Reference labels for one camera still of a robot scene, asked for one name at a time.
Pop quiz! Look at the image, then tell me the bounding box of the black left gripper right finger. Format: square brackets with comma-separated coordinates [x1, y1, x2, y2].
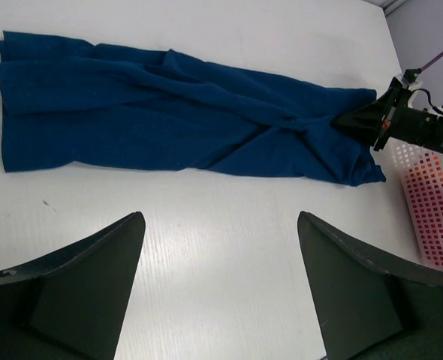
[297, 211, 443, 359]

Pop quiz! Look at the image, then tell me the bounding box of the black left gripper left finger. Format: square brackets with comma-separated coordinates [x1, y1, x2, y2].
[0, 212, 146, 359]

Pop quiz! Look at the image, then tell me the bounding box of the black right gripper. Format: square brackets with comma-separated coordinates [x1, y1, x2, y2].
[332, 75, 441, 151]

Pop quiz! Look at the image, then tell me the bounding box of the blue printed t shirt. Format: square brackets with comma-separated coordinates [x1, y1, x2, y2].
[0, 31, 385, 187]

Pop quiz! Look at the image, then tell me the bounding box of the white plastic basket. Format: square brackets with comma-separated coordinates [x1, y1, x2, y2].
[390, 140, 443, 271]

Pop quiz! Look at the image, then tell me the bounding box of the pink t shirt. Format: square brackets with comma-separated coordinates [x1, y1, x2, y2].
[408, 164, 443, 267]

